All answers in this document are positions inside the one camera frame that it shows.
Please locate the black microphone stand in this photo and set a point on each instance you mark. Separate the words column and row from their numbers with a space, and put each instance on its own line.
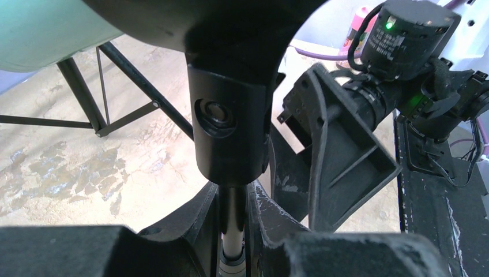
column 233, row 50

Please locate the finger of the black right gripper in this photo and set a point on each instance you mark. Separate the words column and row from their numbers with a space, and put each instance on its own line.
column 290, row 177

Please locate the pink round object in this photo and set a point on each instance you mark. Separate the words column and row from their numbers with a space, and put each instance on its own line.
column 357, row 21

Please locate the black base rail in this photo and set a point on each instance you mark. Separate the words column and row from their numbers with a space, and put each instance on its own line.
column 453, row 218

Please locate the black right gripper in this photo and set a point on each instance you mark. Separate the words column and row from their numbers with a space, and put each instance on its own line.
column 347, row 163

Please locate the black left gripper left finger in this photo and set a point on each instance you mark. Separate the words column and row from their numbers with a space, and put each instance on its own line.
column 111, row 244

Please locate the mint green toy microphone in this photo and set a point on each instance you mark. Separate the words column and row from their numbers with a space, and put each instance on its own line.
column 36, row 34

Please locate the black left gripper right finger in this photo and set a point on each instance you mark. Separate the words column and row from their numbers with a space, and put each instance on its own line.
column 278, row 245

